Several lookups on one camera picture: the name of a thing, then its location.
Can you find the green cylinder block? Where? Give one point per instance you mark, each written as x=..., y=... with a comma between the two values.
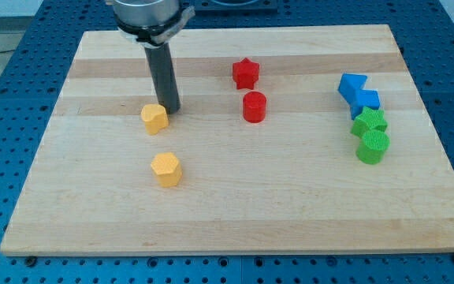
x=372, y=146

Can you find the wooden board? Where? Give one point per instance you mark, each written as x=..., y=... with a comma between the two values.
x=290, y=184

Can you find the red cylinder block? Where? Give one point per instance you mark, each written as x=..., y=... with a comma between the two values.
x=254, y=107

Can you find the yellow hexagon block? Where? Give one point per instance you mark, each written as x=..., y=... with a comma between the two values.
x=167, y=169

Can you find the green star block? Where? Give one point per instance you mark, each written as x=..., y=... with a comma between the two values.
x=369, y=119

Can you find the blue angular block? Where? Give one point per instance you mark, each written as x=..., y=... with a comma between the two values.
x=349, y=84

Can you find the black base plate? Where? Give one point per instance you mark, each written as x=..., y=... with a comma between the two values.
x=234, y=5

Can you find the yellow heart block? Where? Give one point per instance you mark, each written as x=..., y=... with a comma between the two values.
x=154, y=117

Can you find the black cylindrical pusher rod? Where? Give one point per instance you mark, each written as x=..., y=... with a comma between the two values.
x=163, y=76

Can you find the blue cube block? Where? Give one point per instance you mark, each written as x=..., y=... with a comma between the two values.
x=364, y=98

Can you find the red star block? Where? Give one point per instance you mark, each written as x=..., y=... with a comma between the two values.
x=245, y=73

